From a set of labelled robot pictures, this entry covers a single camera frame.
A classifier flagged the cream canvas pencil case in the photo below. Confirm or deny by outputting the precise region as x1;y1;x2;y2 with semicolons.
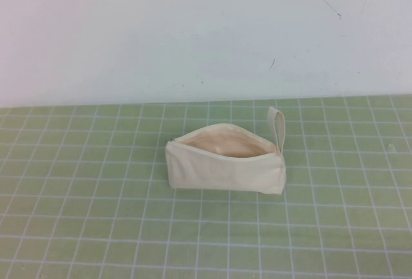
165;106;287;195

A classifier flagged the green grid cutting mat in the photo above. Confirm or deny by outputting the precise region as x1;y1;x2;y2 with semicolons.
0;95;412;279

